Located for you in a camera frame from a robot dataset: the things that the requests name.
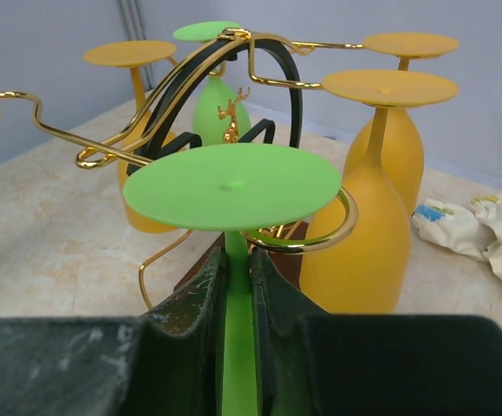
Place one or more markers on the yellow patterned cloth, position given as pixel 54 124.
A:
pixel 475 231

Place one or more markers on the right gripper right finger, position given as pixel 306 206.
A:
pixel 314 363

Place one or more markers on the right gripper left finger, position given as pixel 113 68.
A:
pixel 164 362

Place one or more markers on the green plastic wine glass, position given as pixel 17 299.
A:
pixel 218 109
pixel 234 188

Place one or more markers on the gold wire wine glass rack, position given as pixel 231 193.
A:
pixel 170 96

